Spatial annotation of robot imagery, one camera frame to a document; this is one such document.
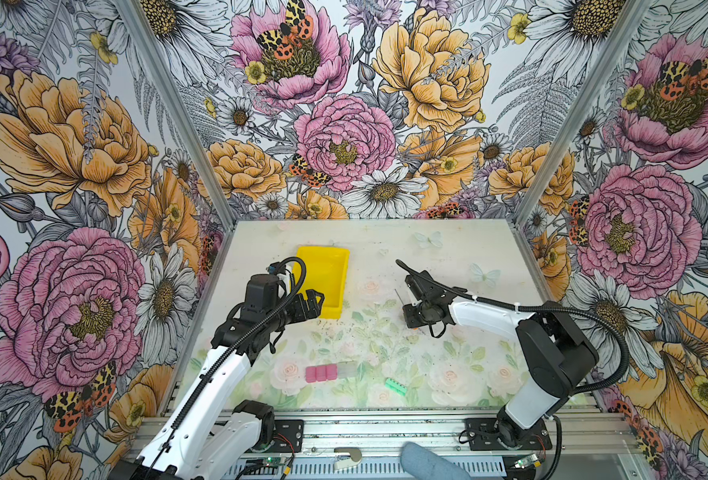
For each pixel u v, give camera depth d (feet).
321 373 2.76
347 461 2.30
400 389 2.66
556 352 1.53
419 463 2.25
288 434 2.44
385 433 2.50
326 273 3.49
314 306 2.30
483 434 2.44
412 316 2.75
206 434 1.47
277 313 1.73
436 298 2.34
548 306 1.66
